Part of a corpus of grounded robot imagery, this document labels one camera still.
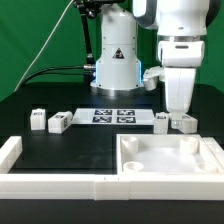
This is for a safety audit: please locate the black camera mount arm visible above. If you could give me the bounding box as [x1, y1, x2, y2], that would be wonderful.
[73, 0, 125, 64]

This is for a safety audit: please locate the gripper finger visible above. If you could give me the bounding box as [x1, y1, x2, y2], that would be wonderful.
[169, 113, 178, 129]
[180, 114, 190, 128]

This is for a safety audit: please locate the white U-shaped fence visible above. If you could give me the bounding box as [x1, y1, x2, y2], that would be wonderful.
[0, 136, 224, 200]

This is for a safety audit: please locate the white marker base plate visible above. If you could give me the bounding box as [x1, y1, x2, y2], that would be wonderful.
[72, 108, 154, 125]

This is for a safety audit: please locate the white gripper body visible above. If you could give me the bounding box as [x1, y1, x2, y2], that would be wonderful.
[158, 41, 205, 119]

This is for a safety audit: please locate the white cable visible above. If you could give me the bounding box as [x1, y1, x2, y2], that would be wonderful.
[14, 0, 75, 92]

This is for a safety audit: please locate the white square tabletop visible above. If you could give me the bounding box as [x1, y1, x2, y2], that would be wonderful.
[116, 134, 224, 174]

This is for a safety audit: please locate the black cable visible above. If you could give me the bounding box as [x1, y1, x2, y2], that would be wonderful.
[23, 65, 98, 85]

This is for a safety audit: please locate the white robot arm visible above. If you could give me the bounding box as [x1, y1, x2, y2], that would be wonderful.
[91, 0, 221, 129]

